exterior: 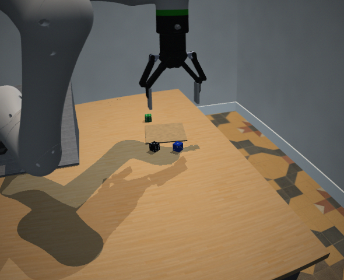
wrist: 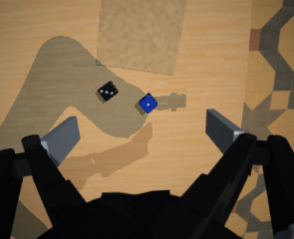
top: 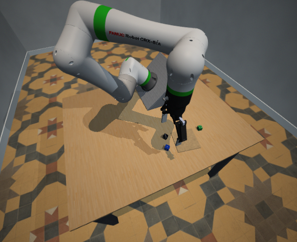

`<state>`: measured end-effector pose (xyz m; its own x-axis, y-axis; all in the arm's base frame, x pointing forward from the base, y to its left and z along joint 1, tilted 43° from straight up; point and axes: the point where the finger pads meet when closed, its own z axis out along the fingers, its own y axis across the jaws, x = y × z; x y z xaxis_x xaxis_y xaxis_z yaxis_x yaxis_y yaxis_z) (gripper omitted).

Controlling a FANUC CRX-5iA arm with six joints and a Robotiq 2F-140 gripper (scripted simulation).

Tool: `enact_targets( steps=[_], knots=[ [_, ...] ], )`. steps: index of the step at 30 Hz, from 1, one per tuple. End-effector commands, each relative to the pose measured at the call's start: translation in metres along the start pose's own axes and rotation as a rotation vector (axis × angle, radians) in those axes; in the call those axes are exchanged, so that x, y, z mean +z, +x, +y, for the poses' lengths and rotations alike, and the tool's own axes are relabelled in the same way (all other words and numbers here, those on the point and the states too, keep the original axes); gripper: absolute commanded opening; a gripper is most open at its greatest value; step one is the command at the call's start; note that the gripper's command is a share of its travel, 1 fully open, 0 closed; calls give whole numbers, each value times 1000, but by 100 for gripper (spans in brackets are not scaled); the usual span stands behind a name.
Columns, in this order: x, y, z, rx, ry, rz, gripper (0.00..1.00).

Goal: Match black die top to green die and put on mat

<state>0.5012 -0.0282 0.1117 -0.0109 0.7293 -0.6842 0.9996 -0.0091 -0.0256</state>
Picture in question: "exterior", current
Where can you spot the blue die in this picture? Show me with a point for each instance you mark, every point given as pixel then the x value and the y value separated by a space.
pixel 177 146

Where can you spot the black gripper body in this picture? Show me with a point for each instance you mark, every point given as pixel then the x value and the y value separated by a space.
pixel 170 45

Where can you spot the dark green die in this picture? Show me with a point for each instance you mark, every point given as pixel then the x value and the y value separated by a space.
pixel 148 117

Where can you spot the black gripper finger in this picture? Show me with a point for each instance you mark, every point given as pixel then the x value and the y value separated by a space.
pixel 198 80
pixel 147 84

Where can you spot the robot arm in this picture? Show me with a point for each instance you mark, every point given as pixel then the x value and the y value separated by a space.
pixel 53 33

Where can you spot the black die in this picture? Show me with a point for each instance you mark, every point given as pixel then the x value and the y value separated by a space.
pixel 154 146

